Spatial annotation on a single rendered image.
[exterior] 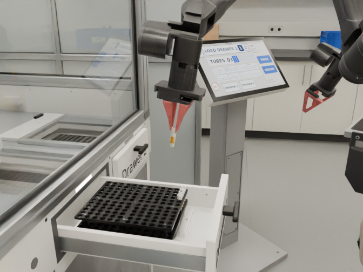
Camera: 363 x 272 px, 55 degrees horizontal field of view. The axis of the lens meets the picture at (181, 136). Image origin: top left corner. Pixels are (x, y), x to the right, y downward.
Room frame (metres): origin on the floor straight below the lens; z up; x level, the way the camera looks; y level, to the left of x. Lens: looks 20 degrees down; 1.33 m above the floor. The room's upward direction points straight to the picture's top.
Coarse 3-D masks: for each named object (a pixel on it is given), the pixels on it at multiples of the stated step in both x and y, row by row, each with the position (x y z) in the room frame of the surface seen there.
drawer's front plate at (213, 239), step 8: (224, 176) 0.80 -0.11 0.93; (224, 184) 0.76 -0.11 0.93; (224, 192) 0.72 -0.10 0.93; (216, 200) 0.68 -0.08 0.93; (224, 200) 0.71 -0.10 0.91; (216, 208) 0.65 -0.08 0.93; (216, 216) 0.62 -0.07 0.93; (216, 224) 0.59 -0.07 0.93; (208, 232) 0.57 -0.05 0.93; (216, 232) 0.56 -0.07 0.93; (208, 240) 0.54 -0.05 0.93; (216, 240) 0.55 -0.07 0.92; (208, 248) 0.54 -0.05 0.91; (216, 248) 0.56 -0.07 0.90; (208, 256) 0.54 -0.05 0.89; (216, 256) 0.57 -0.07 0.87; (208, 264) 0.54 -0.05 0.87
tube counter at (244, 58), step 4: (228, 56) 1.68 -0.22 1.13; (232, 56) 1.69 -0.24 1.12; (236, 56) 1.70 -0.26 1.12; (240, 56) 1.72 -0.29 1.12; (244, 56) 1.73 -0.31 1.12; (248, 56) 1.75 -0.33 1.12; (252, 56) 1.76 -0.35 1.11; (228, 60) 1.66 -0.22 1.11; (232, 60) 1.67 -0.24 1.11; (236, 60) 1.68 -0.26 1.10; (240, 60) 1.70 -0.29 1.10; (244, 60) 1.71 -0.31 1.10; (248, 60) 1.73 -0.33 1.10; (252, 60) 1.74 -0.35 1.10
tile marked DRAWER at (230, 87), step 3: (234, 81) 1.58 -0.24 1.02; (222, 84) 1.53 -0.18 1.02; (225, 84) 1.54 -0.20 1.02; (228, 84) 1.55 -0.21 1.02; (231, 84) 1.56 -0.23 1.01; (234, 84) 1.57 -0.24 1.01; (237, 84) 1.58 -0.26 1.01; (225, 87) 1.53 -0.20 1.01; (228, 87) 1.54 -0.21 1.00; (231, 87) 1.55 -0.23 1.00; (234, 87) 1.56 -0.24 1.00; (237, 87) 1.57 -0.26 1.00; (225, 90) 1.52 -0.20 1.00; (228, 90) 1.53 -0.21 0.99; (231, 90) 1.54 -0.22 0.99; (234, 90) 1.55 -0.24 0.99; (237, 90) 1.55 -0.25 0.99; (240, 90) 1.56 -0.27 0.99
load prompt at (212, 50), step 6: (204, 48) 1.63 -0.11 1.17; (210, 48) 1.65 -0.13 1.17; (216, 48) 1.67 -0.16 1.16; (222, 48) 1.69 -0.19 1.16; (228, 48) 1.71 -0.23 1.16; (234, 48) 1.73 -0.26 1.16; (240, 48) 1.76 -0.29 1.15; (246, 48) 1.78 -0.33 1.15; (204, 54) 1.60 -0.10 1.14; (210, 54) 1.62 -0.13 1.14; (216, 54) 1.64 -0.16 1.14; (222, 54) 1.66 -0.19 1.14
